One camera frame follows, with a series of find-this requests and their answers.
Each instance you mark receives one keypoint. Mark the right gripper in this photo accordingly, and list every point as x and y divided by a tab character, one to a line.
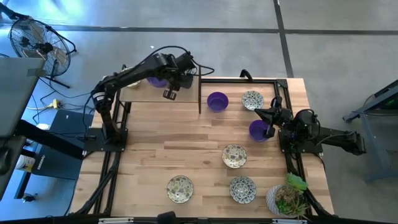
280	116

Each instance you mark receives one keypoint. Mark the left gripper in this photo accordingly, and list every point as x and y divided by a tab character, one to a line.
181	79

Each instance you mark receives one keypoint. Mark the purple mini bowl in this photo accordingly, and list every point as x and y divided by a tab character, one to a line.
155	82
217	101
256	129

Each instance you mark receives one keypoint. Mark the teal bowl speckled inside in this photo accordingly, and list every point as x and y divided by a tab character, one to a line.
242	189
252	99

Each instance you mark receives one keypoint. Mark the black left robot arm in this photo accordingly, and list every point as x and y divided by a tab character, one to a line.
130	73

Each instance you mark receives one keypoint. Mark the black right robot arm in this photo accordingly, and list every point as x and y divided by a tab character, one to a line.
337	139

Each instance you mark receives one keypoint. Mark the wooden shelf with black legs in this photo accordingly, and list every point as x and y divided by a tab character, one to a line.
146	95

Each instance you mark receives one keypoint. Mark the white pot with succulents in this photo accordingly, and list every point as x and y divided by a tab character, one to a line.
284	199

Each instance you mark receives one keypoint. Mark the blue-grey metal cart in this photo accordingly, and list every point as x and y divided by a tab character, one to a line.
366	143

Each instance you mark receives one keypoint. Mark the yellow white power strip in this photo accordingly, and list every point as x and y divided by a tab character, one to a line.
55	103

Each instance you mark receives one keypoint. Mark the small white floor object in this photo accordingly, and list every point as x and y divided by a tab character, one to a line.
43	126

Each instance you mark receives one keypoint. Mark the black computer case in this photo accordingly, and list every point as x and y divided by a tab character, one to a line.
59	165

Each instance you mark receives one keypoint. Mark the black diagonal beam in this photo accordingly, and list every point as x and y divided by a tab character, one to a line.
46	140

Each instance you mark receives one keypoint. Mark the black floor fan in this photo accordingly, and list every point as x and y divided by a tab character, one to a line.
43	48

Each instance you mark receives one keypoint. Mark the grey desk top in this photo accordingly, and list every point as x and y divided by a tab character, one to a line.
18	96

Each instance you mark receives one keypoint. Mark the white bottle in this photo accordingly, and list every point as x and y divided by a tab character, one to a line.
25	161

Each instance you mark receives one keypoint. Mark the black caster wheel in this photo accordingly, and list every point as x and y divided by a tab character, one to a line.
28	197

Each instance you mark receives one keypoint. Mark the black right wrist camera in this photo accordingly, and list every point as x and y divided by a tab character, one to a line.
276	102

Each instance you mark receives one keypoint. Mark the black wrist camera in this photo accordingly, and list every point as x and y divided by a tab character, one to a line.
276	102
184	60

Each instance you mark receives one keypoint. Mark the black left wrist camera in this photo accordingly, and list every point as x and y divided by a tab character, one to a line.
184	60

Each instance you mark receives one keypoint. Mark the black curved bracket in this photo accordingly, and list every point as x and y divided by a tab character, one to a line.
247	74

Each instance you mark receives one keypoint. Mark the black aluminium table frame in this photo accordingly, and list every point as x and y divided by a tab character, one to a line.
236	81

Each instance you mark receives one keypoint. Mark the white metal bracket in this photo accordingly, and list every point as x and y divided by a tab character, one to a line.
116	220
289	221

